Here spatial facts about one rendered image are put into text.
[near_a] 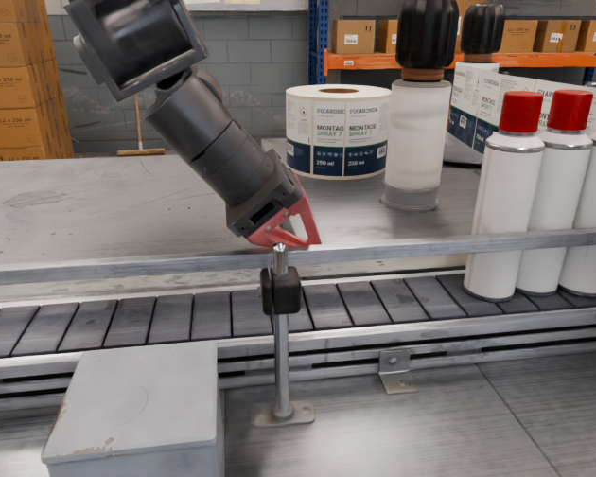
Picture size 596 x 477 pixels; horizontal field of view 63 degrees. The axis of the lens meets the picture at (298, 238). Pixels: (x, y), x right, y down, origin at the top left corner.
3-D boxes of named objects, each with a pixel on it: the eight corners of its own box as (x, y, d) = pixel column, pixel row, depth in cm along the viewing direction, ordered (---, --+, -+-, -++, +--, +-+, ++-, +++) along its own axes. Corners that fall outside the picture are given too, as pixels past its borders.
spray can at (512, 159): (492, 275, 55) (527, 88, 47) (524, 298, 50) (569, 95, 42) (452, 282, 54) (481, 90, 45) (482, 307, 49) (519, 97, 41)
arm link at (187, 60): (66, 37, 35) (169, -17, 35) (101, 29, 46) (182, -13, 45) (154, 176, 41) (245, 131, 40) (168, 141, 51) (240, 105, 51)
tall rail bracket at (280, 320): (290, 370, 48) (289, 214, 41) (302, 425, 41) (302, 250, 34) (257, 373, 47) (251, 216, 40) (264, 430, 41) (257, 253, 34)
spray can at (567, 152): (542, 273, 55) (585, 87, 47) (566, 297, 51) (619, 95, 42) (497, 273, 55) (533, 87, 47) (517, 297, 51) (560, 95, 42)
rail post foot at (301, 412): (312, 401, 44) (312, 394, 44) (316, 423, 41) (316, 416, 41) (250, 406, 43) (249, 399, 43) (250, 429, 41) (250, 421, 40)
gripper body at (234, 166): (284, 160, 49) (235, 103, 46) (300, 194, 40) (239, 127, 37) (236, 201, 50) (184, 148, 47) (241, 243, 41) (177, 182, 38)
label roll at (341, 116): (286, 153, 107) (285, 84, 101) (376, 152, 107) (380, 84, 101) (288, 180, 88) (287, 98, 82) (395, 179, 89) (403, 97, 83)
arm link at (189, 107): (128, 115, 37) (181, 65, 36) (141, 99, 44) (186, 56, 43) (191, 179, 40) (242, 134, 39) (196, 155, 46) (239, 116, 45)
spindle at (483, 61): (475, 139, 114) (495, 4, 102) (494, 148, 106) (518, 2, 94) (438, 140, 113) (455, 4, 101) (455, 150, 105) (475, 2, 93)
